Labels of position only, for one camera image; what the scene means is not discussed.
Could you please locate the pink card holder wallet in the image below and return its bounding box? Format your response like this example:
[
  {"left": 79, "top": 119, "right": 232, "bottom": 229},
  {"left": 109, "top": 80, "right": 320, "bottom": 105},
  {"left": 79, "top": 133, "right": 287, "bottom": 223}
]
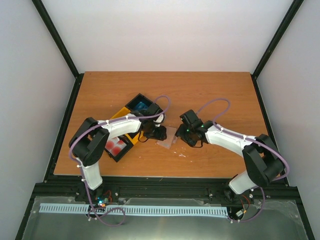
[{"left": 156, "top": 126, "right": 177, "bottom": 149}]

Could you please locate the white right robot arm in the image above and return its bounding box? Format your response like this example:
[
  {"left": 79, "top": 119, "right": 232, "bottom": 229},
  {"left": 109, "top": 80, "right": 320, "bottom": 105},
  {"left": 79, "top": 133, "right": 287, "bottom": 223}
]
[{"left": 175, "top": 110, "right": 288, "bottom": 195}]

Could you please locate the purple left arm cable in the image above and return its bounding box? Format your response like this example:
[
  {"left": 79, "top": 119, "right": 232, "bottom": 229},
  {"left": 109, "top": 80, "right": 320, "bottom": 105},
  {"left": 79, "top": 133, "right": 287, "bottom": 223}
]
[{"left": 68, "top": 95, "right": 172, "bottom": 227}]

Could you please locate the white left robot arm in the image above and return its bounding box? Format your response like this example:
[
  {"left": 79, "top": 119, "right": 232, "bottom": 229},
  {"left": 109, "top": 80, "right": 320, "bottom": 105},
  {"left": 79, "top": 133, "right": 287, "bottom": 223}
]
[{"left": 68, "top": 103, "right": 168, "bottom": 202}]

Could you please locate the stack of red cards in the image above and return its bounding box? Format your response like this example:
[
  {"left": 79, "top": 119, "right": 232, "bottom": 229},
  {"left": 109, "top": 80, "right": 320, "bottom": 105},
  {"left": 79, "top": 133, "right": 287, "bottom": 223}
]
[{"left": 105, "top": 137, "right": 127, "bottom": 157}]

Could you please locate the yellow plastic bin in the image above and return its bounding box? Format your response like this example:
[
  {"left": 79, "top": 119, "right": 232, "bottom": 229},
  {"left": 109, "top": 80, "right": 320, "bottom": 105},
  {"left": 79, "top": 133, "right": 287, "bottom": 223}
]
[{"left": 103, "top": 106, "right": 142, "bottom": 145}]

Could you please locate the light blue cable duct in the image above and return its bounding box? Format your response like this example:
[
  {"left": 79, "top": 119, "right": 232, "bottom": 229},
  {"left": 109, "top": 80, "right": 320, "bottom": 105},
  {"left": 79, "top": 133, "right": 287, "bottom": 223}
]
[{"left": 38, "top": 203, "right": 228, "bottom": 218}]

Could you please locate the black bin with red cards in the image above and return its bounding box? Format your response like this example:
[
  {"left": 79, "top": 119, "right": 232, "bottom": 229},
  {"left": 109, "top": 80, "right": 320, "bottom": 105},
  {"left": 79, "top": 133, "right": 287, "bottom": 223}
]
[{"left": 104, "top": 135, "right": 134, "bottom": 163}]

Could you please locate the black aluminium frame rail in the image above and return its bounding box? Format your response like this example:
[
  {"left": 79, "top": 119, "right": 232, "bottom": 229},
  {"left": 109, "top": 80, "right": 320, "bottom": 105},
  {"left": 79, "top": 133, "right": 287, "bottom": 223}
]
[{"left": 15, "top": 0, "right": 315, "bottom": 240}]

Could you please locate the stack of blue cards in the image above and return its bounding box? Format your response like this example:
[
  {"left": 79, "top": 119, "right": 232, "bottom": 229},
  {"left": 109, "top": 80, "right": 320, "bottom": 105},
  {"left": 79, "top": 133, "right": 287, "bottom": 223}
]
[{"left": 133, "top": 101, "right": 149, "bottom": 111}]

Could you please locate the black bin with blue cards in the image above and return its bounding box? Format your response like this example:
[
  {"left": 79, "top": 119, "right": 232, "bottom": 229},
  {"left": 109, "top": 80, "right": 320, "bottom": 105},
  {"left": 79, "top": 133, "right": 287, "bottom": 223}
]
[{"left": 125, "top": 93, "right": 163, "bottom": 116}]

